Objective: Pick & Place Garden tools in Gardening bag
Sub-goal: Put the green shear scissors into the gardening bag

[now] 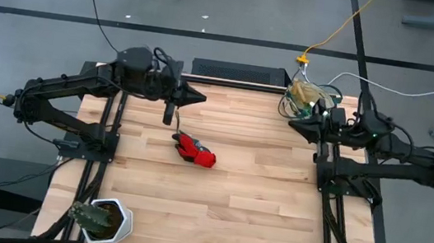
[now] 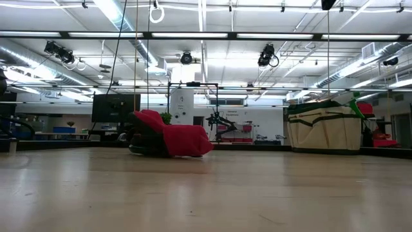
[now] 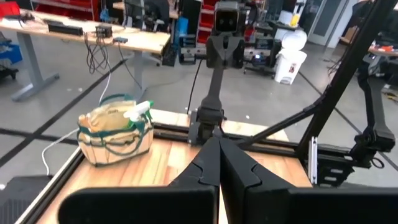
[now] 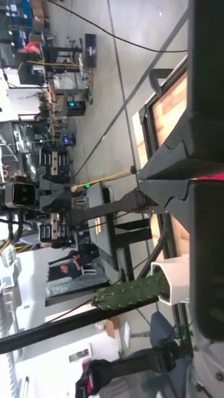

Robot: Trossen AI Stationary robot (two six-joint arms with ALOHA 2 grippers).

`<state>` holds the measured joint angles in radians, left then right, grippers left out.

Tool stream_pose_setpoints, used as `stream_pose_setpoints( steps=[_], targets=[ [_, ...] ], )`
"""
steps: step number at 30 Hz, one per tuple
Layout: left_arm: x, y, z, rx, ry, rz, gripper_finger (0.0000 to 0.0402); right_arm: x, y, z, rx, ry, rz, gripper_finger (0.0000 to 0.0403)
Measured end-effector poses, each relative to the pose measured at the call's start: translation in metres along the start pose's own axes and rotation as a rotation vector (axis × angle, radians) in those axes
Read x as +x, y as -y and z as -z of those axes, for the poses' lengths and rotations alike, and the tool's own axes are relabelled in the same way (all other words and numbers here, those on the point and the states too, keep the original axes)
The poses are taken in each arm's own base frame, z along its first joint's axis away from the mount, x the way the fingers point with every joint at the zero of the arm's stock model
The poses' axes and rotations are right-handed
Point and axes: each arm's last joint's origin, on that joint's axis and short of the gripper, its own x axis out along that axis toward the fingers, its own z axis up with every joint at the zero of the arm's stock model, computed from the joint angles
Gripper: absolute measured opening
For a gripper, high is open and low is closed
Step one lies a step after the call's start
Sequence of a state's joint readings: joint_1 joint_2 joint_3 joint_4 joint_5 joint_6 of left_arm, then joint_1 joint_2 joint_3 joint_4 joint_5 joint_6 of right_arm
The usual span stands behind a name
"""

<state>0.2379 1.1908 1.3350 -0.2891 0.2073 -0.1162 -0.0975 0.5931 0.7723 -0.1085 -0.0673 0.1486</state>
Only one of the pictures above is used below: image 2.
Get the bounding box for red black gardening glove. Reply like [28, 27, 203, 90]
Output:
[127, 109, 214, 159]

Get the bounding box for beige green gardening bag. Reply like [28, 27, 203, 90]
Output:
[285, 99, 363, 155]

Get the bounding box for black ceiling spotlight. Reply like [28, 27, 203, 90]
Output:
[179, 51, 194, 66]
[257, 43, 280, 68]
[44, 41, 77, 65]
[382, 56, 400, 67]

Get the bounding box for black rig crossbar with lights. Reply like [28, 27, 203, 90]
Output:
[0, 30, 412, 42]

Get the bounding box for red box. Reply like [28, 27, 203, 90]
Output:
[356, 102, 376, 119]

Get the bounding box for red storage bins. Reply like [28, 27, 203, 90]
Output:
[220, 124, 255, 144]

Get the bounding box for red crate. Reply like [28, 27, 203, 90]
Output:
[371, 128, 398, 148]

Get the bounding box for green background potted plant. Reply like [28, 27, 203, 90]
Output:
[160, 111, 173, 126]

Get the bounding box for black monitor screen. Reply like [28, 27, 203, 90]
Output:
[91, 93, 142, 123]

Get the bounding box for blue bin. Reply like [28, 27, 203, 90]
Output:
[51, 126, 77, 135]

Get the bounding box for background desk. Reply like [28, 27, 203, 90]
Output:
[32, 131, 91, 140]

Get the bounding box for silver ventilation duct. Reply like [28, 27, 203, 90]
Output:
[92, 0, 160, 67]
[0, 38, 93, 87]
[317, 41, 408, 90]

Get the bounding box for black aluminium table frame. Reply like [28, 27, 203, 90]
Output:
[0, 139, 412, 160]

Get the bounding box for white cable loop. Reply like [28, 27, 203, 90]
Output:
[149, 0, 165, 24]

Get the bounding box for thin black hanging cable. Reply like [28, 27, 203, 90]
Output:
[146, 0, 151, 111]

